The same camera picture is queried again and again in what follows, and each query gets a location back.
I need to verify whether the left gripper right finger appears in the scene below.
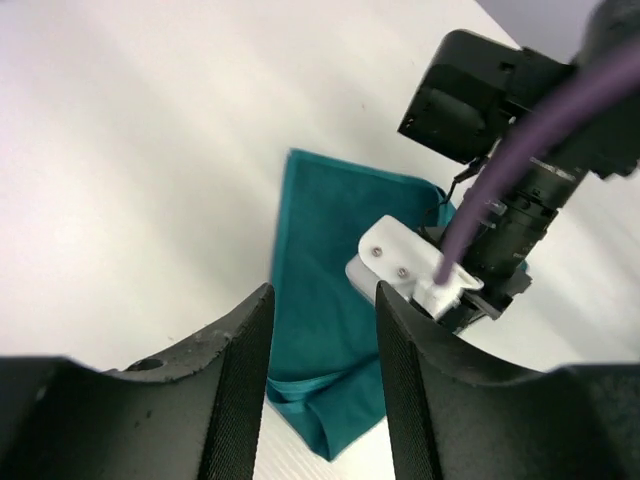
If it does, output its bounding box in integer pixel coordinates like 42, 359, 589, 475
376, 283, 639, 479

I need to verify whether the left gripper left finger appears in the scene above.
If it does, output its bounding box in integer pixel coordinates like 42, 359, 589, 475
1, 284, 275, 479

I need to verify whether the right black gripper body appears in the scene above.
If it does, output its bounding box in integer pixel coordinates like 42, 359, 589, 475
437, 159, 585, 334

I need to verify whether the teal cloth napkin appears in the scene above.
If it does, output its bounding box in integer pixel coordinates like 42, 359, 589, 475
267, 149, 455, 461

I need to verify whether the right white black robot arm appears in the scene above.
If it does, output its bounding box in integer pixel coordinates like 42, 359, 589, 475
398, 1, 639, 333

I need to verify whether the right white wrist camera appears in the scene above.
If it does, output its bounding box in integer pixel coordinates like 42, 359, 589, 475
345, 215, 484, 320

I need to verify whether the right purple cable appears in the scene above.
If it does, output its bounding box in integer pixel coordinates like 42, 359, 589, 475
433, 37, 640, 289

